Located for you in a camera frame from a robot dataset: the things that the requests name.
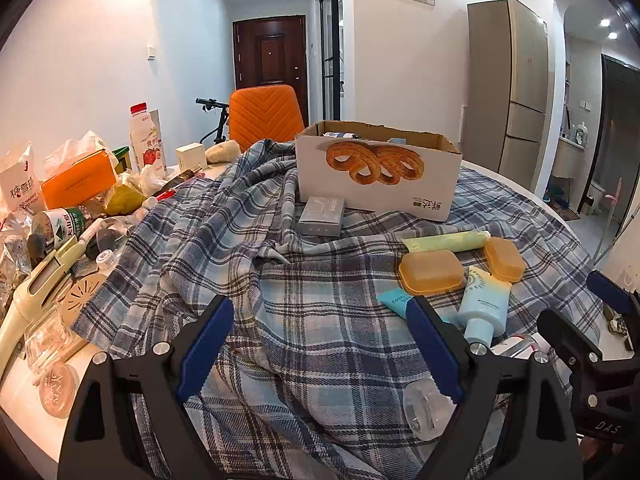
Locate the beige fluffy puff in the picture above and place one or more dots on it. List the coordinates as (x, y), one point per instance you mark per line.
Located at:
(223, 151)

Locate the green detergent bottle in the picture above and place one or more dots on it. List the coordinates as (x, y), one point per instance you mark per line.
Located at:
(581, 134)

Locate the cardboard box with pastry print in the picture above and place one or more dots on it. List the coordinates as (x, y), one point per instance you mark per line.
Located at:
(380, 192)

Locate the round pink lid jar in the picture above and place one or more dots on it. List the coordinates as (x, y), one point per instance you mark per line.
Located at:
(57, 390)

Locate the teal sachet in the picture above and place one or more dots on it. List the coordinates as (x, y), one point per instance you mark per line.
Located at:
(395, 302)

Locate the beige refrigerator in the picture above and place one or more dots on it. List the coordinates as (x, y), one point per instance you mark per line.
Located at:
(505, 85)

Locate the green label bottle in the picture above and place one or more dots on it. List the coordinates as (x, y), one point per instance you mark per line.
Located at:
(62, 225)

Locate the clear plastic bag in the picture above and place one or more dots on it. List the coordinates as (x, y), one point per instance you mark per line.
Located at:
(75, 145)

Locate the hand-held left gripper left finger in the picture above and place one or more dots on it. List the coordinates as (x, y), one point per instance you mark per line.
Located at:
(205, 350)

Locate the beige vented disc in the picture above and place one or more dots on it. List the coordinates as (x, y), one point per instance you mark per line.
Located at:
(82, 300)

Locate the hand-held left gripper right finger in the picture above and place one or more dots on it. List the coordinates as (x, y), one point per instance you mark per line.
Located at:
(432, 350)

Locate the small white box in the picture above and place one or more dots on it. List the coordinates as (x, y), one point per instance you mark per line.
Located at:
(191, 156)

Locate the pale green tube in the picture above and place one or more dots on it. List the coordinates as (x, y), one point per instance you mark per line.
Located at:
(445, 242)

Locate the small grey box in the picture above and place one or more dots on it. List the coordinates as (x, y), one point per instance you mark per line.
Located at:
(322, 215)

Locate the clear spray bottle red label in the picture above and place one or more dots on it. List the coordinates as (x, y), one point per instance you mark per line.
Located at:
(425, 410)

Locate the orange rectangular box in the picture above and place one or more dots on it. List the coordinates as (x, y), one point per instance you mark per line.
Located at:
(80, 182)

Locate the crumpled white tissue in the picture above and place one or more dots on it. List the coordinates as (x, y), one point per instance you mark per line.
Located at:
(150, 177)

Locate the white wall fixture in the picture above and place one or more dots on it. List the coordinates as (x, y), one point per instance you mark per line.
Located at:
(462, 125)

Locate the dark brown door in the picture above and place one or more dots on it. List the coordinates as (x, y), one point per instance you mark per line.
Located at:
(270, 55)

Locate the yellow green pouch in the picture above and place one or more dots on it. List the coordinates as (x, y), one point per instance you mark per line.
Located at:
(122, 202)

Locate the white bottle cap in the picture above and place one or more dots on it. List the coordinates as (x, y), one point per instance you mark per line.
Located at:
(106, 259)

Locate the clear plastic container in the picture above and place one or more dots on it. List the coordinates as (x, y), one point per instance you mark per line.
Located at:
(47, 340)

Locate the light blue bottle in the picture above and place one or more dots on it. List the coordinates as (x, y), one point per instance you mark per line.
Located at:
(482, 305)

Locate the cream handheld device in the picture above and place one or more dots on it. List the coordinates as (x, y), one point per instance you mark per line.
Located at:
(30, 290)

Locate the orange chair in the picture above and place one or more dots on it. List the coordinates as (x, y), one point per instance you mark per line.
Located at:
(265, 115)

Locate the black gold tube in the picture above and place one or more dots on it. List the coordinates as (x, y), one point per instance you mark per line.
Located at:
(182, 176)

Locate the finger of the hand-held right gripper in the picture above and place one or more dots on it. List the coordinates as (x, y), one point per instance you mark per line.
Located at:
(570, 335)
(607, 287)

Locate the blue plaid cloth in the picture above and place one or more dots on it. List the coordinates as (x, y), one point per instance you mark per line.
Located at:
(300, 310)

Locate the white bag red print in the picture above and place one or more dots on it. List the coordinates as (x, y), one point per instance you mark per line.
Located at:
(20, 185)

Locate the black framed glass door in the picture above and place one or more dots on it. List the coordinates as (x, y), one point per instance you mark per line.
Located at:
(324, 60)

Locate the orange soap box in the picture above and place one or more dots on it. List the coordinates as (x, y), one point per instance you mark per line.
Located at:
(430, 272)
(504, 260)

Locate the white milk bottle strawberry print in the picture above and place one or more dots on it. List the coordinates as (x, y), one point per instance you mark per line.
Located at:
(147, 145)

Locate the white vanity cabinet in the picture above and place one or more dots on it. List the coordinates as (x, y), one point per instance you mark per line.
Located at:
(567, 157)

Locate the dark bathroom door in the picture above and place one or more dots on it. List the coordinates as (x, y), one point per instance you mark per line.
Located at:
(620, 135)

